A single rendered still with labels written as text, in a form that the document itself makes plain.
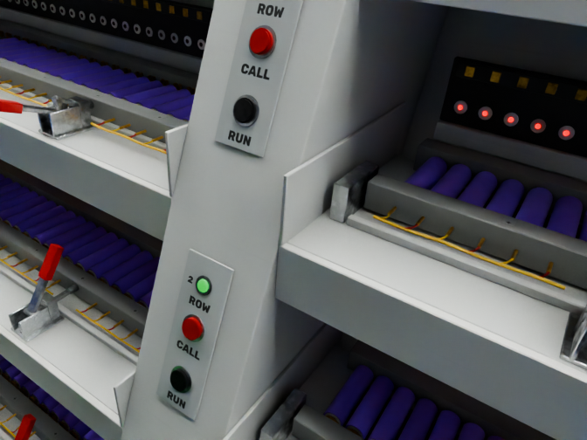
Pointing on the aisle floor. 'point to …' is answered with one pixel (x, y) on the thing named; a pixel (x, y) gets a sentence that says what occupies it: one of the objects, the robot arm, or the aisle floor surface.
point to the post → (268, 194)
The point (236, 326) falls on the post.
